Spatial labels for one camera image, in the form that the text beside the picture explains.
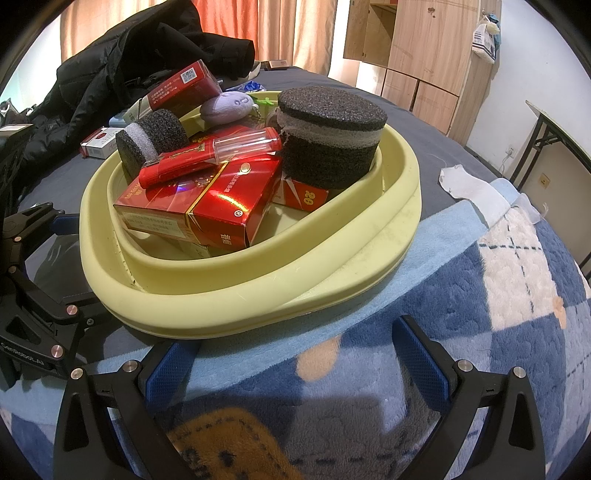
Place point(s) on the beige wall socket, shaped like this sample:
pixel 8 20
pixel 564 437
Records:
pixel 545 180

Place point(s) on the green plastic clip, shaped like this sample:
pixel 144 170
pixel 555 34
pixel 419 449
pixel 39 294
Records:
pixel 267 100

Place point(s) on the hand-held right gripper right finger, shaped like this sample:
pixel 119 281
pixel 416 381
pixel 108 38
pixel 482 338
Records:
pixel 420 364

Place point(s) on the beige curtain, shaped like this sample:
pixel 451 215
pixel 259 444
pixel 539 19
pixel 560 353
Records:
pixel 300 32
pixel 92 23

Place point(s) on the blue white pack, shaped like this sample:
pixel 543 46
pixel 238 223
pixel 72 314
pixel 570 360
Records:
pixel 119 121

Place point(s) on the long red cigarette carton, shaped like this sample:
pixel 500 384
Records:
pixel 184 85

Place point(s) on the blue checked printed blanket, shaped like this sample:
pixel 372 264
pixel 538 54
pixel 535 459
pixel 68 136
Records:
pixel 461 323

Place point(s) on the white wall socket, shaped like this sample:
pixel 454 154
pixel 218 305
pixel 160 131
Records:
pixel 510 151

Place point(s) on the purple plush toy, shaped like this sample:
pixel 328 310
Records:
pixel 226 108

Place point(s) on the metal frame desk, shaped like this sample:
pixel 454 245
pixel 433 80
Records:
pixel 549 127

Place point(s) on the white plastic bag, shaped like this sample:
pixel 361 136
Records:
pixel 485 39

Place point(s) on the shiny red cigarette box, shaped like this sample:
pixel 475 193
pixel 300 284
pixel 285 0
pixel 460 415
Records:
pixel 221 207

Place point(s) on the red tube clear cap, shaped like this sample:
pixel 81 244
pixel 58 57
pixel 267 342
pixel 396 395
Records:
pixel 178 164

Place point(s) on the black padded jacket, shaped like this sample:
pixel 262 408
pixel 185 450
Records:
pixel 115 50

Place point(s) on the clear plastic tube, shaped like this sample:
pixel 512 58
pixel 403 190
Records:
pixel 247 144

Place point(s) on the small brown box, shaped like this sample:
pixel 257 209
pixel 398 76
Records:
pixel 279 64

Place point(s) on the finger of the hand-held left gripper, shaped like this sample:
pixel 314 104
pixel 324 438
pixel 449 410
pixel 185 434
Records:
pixel 69 310
pixel 67 225

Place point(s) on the large black grey foam cylinder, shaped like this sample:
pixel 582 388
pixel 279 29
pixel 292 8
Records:
pixel 328 147

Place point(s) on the orange curtain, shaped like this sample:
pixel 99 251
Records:
pixel 226 16

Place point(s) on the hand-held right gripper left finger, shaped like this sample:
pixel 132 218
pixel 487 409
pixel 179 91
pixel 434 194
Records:
pixel 168 374

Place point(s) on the pale yellow plastic basin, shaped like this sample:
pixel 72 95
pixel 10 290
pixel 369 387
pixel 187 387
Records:
pixel 258 286

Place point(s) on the wooden wardrobe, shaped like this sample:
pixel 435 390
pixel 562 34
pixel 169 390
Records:
pixel 429 50

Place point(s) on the blue packet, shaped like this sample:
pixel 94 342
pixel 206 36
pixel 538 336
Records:
pixel 249 86

